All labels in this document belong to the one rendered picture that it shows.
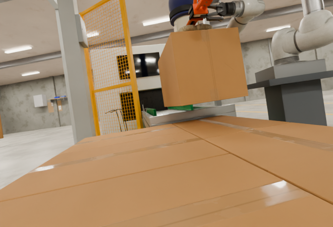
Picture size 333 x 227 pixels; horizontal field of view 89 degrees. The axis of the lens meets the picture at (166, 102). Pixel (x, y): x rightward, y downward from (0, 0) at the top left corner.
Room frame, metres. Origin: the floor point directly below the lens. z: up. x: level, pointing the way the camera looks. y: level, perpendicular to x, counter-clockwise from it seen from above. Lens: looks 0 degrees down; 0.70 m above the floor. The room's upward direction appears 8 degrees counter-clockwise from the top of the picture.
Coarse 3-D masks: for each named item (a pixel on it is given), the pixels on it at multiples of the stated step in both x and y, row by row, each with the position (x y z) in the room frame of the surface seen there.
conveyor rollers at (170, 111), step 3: (156, 111) 3.49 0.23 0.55; (159, 111) 3.32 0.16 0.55; (162, 111) 3.15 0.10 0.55; (165, 111) 2.98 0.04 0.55; (168, 111) 2.81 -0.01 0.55; (171, 111) 2.72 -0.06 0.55; (174, 111) 2.63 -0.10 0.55; (177, 111) 2.47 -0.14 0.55; (180, 111) 2.38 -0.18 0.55; (183, 111) 2.29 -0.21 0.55; (159, 114) 2.32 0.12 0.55; (162, 114) 2.24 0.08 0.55
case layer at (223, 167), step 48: (96, 144) 0.85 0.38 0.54; (144, 144) 0.70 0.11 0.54; (192, 144) 0.59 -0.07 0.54; (240, 144) 0.51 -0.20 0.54; (288, 144) 0.45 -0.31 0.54; (0, 192) 0.41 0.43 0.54; (48, 192) 0.37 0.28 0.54; (96, 192) 0.34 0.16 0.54; (144, 192) 0.31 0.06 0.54; (192, 192) 0.29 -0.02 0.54; (240, 192) 0.27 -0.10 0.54; (288, 192) 0.25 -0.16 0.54
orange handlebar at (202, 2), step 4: (200, 0) 0.88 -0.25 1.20; (204, 0) 0.87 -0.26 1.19; (208, 0) 0.87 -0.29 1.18; (212, 0) 0.87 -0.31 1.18; (200, 4) 0.89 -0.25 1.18; (204, 4) 0.90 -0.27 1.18; (208, 4) 0.91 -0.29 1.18; (196, 8) 0.95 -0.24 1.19; (204, 8) 0.95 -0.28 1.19; (188, 24) 1.12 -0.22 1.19; (192, 24) 1.14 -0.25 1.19
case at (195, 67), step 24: (168, 48) 1.01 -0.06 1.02; (192, 48) 0.93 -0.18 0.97; (216, 48) 0.95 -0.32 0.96; (240, 48) 0.97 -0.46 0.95; (168, 72) 1.11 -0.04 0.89; (192, 72) 0.92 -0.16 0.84; (216, 72) 0.94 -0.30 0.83; (240, 72) 0.97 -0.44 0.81; (168, 96) 1.22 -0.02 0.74; (192, 96) 0.92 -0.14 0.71; (216, 96) 0.94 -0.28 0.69; (240, 96) 0.96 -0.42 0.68
